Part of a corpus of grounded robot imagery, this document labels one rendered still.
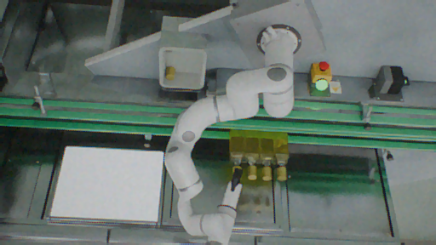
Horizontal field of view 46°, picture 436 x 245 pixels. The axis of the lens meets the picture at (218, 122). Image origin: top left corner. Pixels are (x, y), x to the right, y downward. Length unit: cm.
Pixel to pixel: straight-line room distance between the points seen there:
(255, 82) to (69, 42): 131
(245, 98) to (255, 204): 64
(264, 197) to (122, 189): 56
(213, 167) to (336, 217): 54
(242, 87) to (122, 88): 73
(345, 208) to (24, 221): 126
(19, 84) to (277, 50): 106
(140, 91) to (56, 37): 69
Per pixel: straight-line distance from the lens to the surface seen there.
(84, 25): 268
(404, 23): 200
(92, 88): 212
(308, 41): 181
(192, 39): 191
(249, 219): 202
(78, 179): 210
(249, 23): 175
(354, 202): 220
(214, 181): 208
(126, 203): 203
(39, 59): 256
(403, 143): 227
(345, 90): 210
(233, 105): 155
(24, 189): 217
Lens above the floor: 214
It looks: 36 degrees down
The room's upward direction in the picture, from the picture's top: 179 degrees counter-clockwise
